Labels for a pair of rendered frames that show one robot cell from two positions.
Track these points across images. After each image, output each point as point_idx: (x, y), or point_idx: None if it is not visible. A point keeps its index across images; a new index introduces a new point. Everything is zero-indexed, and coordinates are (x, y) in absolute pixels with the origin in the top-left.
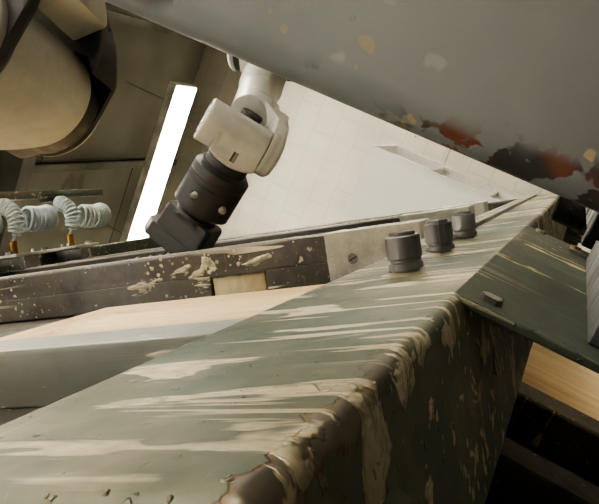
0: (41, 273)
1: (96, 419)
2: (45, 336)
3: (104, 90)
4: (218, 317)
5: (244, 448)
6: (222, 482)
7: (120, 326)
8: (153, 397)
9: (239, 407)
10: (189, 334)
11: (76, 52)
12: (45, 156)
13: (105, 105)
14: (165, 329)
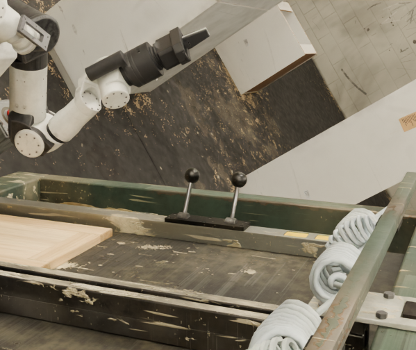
0: (85, 275)
1: (28, 176)
2: (46, 207)
3: (14, 141)
4: None
5: (16, 173)
6: (19, 171)
7: (25, 240)
8: (21, 178)
9: (14, 176)
10: (9, 198)
11: (19, 128)
12: (35, 157)
13: (14, 145)
14: (13, 201)
